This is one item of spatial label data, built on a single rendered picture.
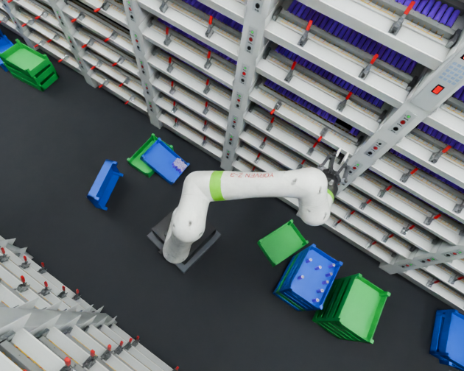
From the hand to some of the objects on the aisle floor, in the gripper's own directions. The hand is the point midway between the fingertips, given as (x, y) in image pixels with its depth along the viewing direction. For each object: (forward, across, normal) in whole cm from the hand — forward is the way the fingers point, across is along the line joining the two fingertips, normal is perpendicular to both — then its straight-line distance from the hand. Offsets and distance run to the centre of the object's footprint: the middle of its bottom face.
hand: (341, 156), depth 124 cm
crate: (+9, +112, +100) cm, 150 cm away
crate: (+8, -8, +100) cm, 101 cm away
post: (+43, +59, +93) cm, 118 cm away
